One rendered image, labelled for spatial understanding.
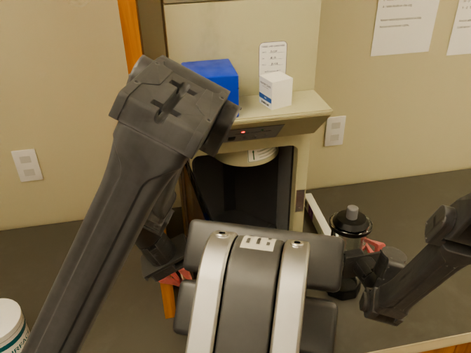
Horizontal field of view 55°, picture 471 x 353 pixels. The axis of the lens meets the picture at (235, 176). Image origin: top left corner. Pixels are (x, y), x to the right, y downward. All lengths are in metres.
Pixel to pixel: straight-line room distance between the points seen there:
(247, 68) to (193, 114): 0.61
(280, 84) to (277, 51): 0.09
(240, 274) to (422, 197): 1.58
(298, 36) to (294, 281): 0.83
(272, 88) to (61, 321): 0.63
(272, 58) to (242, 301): 0.82
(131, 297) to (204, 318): 1.12
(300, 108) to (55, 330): 0.66
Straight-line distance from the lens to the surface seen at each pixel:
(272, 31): 0.98
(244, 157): 1.10
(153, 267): 0.91
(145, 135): 0.37
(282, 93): 0.94
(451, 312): 1.37
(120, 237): 0.40
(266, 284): 0.21
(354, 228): 1.16
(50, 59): 1.43
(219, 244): 0.22
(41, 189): 1.63
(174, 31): 0.94
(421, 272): 0.84
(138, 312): 1.29
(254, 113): 0.92
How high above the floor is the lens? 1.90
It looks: 33 degrees down
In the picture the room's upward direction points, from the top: 1 degrees counter-clockwise
